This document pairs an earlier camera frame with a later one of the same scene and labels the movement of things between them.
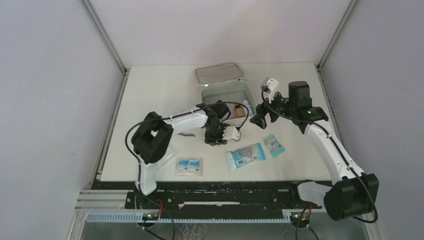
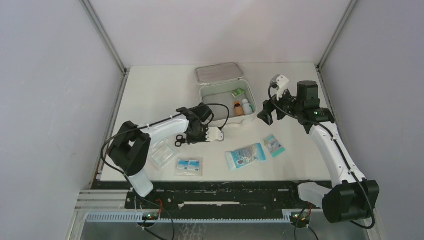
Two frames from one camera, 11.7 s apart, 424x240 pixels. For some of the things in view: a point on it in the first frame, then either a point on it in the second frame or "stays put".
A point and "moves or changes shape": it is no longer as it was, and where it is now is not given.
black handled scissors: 187,134 moves or changes shape
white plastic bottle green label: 250,110 stays put
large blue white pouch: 237,158 stays put
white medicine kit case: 225,82 stays put
